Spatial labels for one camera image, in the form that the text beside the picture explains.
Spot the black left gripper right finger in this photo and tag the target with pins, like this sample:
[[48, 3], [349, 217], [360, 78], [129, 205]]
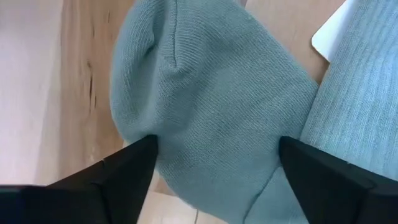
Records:
[[329, 193]]

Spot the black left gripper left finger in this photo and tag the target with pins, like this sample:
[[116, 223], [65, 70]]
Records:
[[118, 186]]

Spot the sage green knit sock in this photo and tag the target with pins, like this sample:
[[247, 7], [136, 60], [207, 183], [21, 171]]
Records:
[[217, 109]]

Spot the white paper tag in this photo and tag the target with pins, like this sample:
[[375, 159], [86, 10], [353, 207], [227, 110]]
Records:
[[329, 40]]

